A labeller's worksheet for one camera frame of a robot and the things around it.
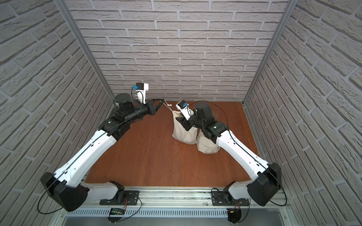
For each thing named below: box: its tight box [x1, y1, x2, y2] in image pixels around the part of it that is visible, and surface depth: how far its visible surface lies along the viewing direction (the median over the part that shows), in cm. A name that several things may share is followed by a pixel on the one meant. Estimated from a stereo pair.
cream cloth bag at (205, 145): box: [196, 129, 221, 154], surface depth 85 cm
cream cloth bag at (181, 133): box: [172, 110, 198, 145], surface depth 83 cm
